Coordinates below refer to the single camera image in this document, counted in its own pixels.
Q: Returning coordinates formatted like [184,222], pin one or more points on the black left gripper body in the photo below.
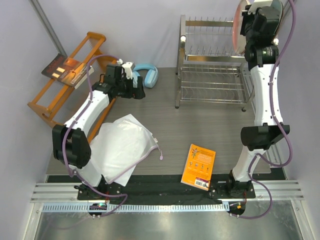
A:
[128,91]

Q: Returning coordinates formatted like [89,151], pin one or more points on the dark paperback book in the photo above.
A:
[66,70]

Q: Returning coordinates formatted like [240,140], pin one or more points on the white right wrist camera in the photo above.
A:
[261,3]

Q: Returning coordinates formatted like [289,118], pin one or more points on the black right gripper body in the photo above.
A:
[247,20]

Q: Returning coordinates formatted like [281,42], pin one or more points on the light blue headphones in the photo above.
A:
[151,76]

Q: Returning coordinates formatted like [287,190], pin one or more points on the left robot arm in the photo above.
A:
[70,140]

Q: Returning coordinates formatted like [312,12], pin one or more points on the stainless steel dish rack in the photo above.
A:
[208,68]

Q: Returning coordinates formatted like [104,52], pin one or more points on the light teal plate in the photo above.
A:
[278,6]

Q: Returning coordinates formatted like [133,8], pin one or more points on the clear zip pouch purple trim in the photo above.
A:
[119,147]

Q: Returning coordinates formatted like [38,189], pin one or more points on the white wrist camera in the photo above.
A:
[128,68]
[261,3]

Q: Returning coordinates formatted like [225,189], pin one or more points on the orange paperback book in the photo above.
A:
[198,167]

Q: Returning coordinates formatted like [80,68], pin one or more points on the pink and cream plate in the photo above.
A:
[238,40]

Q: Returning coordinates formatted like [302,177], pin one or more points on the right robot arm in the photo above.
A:
[262,57]

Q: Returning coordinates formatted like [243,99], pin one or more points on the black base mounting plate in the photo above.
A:
[151,192]

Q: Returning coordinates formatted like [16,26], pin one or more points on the orange wooden rack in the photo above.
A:
[56,102]

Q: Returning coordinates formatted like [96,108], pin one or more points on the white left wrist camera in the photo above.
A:
[128,68]

